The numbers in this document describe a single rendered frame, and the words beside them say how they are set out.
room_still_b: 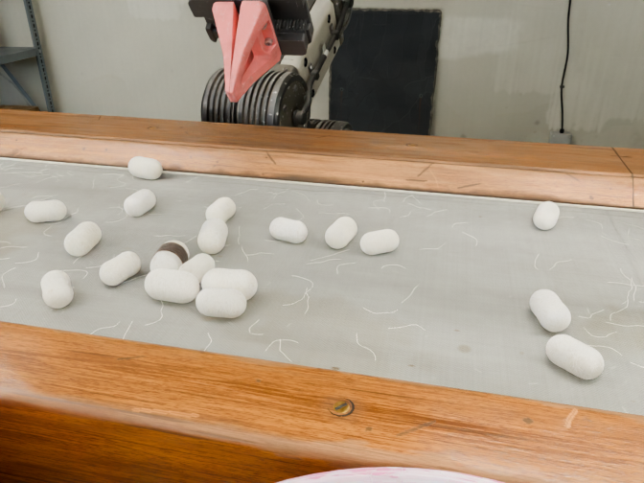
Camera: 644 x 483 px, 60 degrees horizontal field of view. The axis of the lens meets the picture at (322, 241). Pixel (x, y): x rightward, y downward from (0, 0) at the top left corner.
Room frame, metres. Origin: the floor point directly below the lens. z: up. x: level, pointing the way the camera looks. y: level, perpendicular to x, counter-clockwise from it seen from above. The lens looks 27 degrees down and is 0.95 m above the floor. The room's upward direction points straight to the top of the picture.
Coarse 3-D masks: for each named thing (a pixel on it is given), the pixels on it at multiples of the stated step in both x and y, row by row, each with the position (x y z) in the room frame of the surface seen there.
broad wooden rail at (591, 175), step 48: (0, 144) 0.63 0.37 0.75; (48, 144) 0.62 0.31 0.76; (96, 144) 0.61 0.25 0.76; (144, 144) 0.60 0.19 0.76; (192, 144) 0.59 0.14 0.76; (240, 144) 0.59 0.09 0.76; (288, 144) 0.59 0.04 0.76; (336, 144) 0.59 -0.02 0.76; (384, 144) 0.59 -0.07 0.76; (432, 144) 0.59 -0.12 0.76; (480, 144) 0.59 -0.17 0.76; (528, 144) 0.59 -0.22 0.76; (432, 192) 0.51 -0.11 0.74; (480, 192) 0.50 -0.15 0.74; (528, 192) 0.49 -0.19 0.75; (576, 192) 0.49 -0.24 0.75; (624, 192) 0.48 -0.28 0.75
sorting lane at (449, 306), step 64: (0, 192) 0.51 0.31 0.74; (64, 192) 0.51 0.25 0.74; (128, 192) 0.51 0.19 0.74; (192, 192) 0.51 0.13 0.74; (256, 192) 0.51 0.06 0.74; (320, 192) 0.51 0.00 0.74; (384, 192) 0.51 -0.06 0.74; (0, 256) 0.38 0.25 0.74; (64, 256) 0.38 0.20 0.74; (192, 256) 0.38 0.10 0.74; (256, 256) 0.38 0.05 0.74; (320, 256) 0.38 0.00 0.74; (384, 256) 0.38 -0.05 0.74; (448, 256) 0.38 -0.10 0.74; (512, 256) 0.38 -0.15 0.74; (576, 256) 0.38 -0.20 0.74; (640, 256) 0.38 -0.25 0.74; (0, 320) 0.30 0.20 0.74; (64, 320) 0.30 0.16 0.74; (128, 320) 0.30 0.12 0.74; (192, 320) 0.30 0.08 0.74; (256, 320) 0.30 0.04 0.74; (320, 320) 0.30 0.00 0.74; (384, 320) 0.30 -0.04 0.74; (448, 320) 0.30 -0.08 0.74; (512, 320) 0.30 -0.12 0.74; (576, 320) 0.30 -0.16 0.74; (640, 320) 0.30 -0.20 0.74; (448, 384) 0.24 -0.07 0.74; (512, 384) 0.24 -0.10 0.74; (576, 384) 0.24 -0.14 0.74; (640, 384) 0.24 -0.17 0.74
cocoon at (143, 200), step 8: (136, 192) 0.47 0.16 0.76; (144, 192) 0.47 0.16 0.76; (128, 200) 0.45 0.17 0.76; (136, 200) 0.45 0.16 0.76; (144, 200) 0.46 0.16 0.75; (152, 200) 0.46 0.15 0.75; (128, 208) 0.45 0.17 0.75; (136, 208) 0.45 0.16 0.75; (144, 208) 0.45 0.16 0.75; (136, 216) 0.45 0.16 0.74
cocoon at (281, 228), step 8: (272, 224) 0.41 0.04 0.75; (280, 224) 0.40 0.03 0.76; (288, 224) 0.40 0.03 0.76; (296, 224) 0.40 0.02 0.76; (304, 224) 0.40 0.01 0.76; (272, 232) 0.40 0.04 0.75; (280, 232) 0.40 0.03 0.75; (288, 232) 0.40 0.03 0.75; (296, 232) 0.40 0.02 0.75; (304, 232) 0.40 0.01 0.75; (288, 240) 0.40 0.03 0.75; (296, 240) 0.40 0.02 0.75; (304, 240) 0.40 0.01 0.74
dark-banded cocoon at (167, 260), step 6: (186, 246) 0.37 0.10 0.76; (162, 252) 0.35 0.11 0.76; (168, 252) 0.35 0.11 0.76; (156, 258) 0.34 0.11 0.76; (162, 258) 0.34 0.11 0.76; (168, 258) 0.34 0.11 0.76; (174, 258) 0.34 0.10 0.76; (150, 264) 0.34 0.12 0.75; (156, 264) 0.34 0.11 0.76; (162, 264) 0.34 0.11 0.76; (168, 264) 0.34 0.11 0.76; (174, 264) 0.34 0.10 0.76; (180, 264) 0.34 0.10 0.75; (150, 270) 0.34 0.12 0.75
